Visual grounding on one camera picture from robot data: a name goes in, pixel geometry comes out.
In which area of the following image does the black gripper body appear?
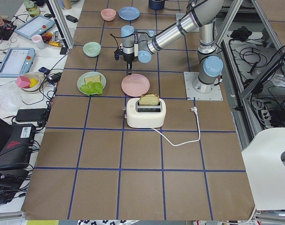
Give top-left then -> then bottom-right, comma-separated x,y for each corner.
114,48 -> 135,61

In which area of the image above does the pink plate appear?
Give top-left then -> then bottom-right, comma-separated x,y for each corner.
121,74 -> 150,97

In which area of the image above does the blue plate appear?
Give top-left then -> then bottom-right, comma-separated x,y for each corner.
118,7 -> 140,21

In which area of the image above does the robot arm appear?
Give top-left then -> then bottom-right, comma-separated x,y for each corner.
114,0 -> 223,75

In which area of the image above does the bread slice on plate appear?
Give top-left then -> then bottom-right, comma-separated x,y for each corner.
84,75 -> 101,84

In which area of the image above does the green bowl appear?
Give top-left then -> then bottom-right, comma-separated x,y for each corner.
83,42 -> 101,57

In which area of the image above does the bread slice in toaster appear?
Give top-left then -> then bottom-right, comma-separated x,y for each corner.
139,93 -> 159,105

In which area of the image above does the green plate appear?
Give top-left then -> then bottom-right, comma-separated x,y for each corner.
77,72 -> 106,96

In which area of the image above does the lettuce leaf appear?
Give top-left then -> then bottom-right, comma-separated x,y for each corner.
80,82 -> 104,96

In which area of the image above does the pink bowl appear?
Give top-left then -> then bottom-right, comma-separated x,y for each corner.
100,8 -> 116,22

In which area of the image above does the white toaster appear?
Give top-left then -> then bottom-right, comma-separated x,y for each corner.
125,98 -> 166,128

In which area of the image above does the dark blue pot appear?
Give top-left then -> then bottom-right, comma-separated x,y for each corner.
148,0 -> 165,10

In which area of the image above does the pink cup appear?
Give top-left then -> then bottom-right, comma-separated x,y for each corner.
31,35 -> 45,50

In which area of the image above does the blue teach pendant far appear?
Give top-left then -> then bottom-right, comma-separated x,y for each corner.
15,15 -> 55,39

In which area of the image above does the blue teach pendant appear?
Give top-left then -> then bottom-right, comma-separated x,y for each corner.
0,48 -> 36,78
15,15 -> 55,39

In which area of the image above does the bowl with toy fruit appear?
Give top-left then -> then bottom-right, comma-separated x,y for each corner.
16,72 -> 43,93

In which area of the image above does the blue teach pendant near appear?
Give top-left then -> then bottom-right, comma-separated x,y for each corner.
0,48 -> 36,78

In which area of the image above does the white chair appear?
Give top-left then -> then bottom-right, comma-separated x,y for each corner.
242,127 -> 285,210

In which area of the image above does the white toaster cable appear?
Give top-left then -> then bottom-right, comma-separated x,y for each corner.
150,106 -> 201,147

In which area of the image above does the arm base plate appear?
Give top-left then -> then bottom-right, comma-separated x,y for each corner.
184,72 -> 223,101

